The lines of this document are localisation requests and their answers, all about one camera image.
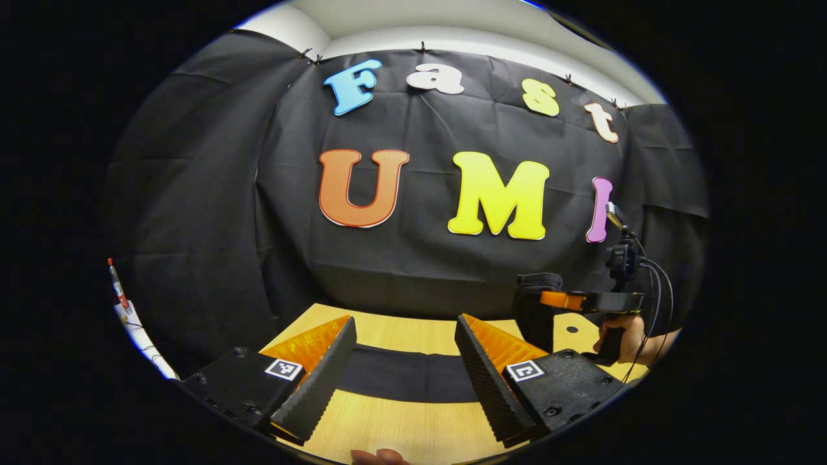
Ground black jeans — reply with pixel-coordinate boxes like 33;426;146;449
336;273;564;405

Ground red marker pen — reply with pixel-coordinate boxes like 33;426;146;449
106;258;131;312

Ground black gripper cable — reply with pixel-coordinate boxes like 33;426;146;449
620;232;675;383

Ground black backdrop cloth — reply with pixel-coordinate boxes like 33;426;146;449
100;29;711;378

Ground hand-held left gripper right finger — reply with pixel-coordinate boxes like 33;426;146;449
454;313;627;446

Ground white panel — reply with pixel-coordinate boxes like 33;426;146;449
115;300;180;381

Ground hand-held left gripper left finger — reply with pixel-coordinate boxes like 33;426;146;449
173;315;358;445

